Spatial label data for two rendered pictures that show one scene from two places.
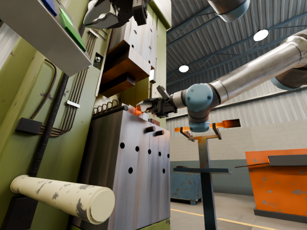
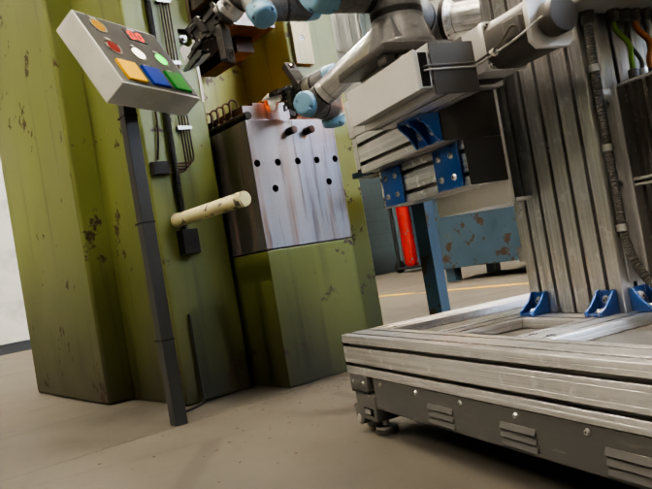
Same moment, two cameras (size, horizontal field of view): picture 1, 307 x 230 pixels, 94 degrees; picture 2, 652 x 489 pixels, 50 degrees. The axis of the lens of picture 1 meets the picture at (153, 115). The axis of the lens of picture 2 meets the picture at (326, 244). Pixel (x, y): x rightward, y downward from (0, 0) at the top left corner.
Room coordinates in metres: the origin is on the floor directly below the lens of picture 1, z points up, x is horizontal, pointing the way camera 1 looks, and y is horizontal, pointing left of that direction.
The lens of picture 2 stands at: (-1.66, -0.60, 0.41)
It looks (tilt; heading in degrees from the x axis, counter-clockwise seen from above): 1 degrees up; 13
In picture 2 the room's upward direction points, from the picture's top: 10 degrees counter-clockwise
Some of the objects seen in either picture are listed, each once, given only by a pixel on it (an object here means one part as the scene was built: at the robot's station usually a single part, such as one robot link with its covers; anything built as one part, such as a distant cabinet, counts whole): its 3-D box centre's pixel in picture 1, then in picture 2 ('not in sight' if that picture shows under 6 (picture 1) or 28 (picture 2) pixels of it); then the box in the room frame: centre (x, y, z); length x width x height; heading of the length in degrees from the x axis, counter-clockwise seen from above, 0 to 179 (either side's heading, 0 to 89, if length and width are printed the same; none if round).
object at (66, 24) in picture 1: (71, 33); (177, 82); (0.27, 0.23, 1.01); 0.07 x 0.05 x 0.07; 167
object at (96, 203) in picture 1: (46, 190); (209, 210); (0.37, 0.24, 0.62); 0.44 x 0.05 x 0.05; 52
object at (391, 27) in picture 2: not in sight; (399, 35); (-0.13, -0.48, 0.87); 0.15 x 0.15 x 0.10
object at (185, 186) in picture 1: (178, 186); (517, 230); (4.75, -0.84, 0.36); 1.21 x 0.81 x 0.72; 57
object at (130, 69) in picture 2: not in sight; (130, 72); (0.08, 0.28, 1.01); 0.07 x 0.05 x 0.07; 167
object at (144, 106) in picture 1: (143, 107); (272, 102); (0.64, 0.05, 0.97); 0.09 x 0.03 x 0.06; 74
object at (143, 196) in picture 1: (111, 167); (258, 194); (0.88, 0.23, 0.69); 0.56 x 0.38 x 0.45; 52
